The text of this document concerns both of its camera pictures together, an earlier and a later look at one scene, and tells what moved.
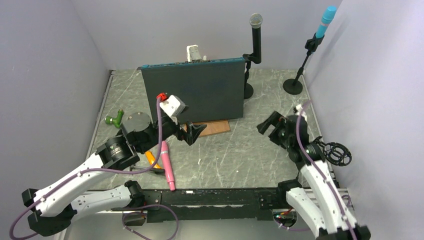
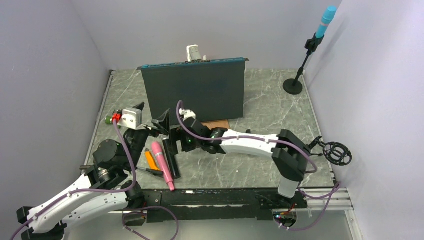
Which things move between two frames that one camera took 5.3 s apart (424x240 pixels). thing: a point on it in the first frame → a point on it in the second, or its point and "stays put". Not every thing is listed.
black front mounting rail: [166, 205] stays put
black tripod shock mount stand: [335, 152] stays put
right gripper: [276, 119] → [176, 134]
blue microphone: [328, 15] stays put
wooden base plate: [213, 127] stays put
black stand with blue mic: [294, 86] stays put
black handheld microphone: [256, 21] → [171, 158]
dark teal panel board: [213, 89] stays put
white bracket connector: [299, 108] → [187, 113]
